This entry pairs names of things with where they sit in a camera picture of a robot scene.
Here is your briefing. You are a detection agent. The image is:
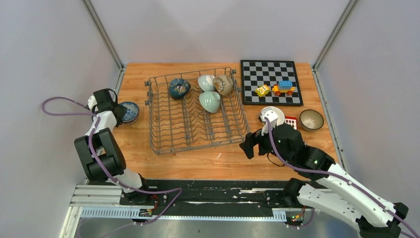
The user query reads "grey wire dish rack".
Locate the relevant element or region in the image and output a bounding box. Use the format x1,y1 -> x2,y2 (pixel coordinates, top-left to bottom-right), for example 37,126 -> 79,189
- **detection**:
145,67 -> 250,155

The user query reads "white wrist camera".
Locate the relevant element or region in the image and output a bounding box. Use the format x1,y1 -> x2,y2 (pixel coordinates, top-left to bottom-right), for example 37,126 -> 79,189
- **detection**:
261,109 -> 279,136
87,95 -> 97,111

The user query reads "blue floral white bowl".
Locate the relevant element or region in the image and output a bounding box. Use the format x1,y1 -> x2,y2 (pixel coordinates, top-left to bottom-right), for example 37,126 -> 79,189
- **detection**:
120,101 -> 140,124

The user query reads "yellow toy block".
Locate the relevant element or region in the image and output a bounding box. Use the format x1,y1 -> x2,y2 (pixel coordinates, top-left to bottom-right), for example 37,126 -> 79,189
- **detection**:
255,84 -> 270,97

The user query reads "dark teal glazed bowl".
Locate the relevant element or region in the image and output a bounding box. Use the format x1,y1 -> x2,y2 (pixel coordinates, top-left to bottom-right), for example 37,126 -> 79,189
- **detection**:
168,78 -> 191,99

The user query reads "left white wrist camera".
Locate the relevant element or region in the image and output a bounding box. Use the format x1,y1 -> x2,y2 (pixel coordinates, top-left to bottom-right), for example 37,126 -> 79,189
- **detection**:
87,95 -> 97,111

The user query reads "red white toy block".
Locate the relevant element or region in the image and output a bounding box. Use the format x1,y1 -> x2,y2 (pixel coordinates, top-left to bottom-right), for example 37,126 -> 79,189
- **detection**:
284,116 -> 298,130

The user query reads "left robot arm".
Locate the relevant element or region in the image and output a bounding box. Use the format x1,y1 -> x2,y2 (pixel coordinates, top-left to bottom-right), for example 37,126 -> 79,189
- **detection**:
74,89 -> 152,205

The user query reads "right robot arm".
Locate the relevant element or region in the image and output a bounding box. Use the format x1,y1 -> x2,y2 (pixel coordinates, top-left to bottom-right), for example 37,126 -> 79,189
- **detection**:
239,124 -> 408,238

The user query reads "pale green bowl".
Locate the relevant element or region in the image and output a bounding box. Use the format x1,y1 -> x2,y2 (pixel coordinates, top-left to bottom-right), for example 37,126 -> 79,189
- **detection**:
199,91 -> 221,113
198,74 -> 216,92

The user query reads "beige speckled bowl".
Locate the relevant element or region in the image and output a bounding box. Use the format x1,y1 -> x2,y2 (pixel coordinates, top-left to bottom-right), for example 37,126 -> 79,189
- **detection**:
213,75 -> 233,97

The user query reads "orange blue toy car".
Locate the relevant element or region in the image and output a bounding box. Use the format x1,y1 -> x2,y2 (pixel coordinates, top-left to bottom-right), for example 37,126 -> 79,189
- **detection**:
271,81 -> 295,96

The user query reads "black white checkerboard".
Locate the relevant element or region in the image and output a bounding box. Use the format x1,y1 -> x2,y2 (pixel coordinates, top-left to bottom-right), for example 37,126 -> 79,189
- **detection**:
240,59 -> 304,106

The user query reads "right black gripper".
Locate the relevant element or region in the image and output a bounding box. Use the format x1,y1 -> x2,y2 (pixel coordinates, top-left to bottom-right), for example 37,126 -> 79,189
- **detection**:
239,121 -> 294,165

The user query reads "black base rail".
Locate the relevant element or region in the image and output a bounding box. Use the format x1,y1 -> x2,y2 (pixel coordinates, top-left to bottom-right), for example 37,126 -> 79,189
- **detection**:
70,178 -> 368,221

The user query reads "black striped bowl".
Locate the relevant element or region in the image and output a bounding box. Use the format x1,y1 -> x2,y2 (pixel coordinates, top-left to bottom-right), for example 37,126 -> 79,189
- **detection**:
299,109 -> 325,131

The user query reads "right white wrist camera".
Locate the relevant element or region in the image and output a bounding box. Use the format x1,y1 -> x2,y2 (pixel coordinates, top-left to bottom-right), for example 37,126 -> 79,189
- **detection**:
261,109 -> 279,136

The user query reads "cream beige bowl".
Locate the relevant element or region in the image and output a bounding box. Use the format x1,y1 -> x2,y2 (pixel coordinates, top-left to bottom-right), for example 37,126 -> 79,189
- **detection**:
259,106 -> 285,126

